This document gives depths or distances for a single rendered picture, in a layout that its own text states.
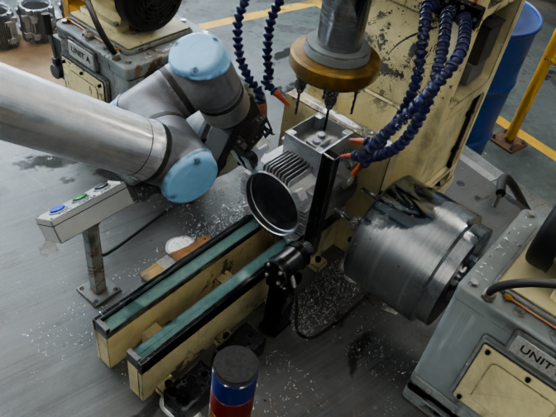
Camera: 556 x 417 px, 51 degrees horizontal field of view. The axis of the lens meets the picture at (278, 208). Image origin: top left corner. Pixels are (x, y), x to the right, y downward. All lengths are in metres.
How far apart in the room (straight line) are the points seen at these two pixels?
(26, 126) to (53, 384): 0.66
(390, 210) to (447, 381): 0.34
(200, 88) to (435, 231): 0.49
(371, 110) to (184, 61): 0.60
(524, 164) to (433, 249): 2.51
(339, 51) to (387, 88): 0.28
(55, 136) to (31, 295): 0.71
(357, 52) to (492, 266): 0.46
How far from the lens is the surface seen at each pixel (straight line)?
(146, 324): 1.25
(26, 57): 3.57
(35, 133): 0.74
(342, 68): 1.13
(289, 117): 1.42
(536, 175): 3.52
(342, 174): 1.30
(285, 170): 1.22
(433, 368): 1.20
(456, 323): 1.09
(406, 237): 1.11
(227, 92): 0.99
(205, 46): 0.96
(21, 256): 1.49
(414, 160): 1.41
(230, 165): 1.47
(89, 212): 1.18
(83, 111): 0.76
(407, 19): 1.31
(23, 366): 1.30
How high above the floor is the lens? 1.87
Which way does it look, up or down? 43 degrees down
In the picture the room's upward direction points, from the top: 9 degrees clockwise
